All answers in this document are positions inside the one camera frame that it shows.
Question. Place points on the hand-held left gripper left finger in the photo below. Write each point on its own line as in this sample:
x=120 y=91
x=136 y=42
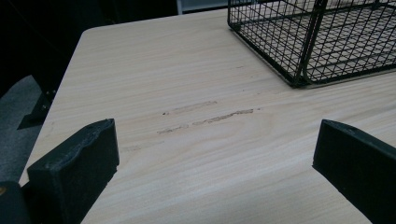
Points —
x=71 y=174

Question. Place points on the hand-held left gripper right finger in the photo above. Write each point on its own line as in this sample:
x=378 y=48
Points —
x=361 y=161

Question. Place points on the black metal table leg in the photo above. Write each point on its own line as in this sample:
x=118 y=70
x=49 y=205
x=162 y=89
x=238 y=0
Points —
x=37 y=110

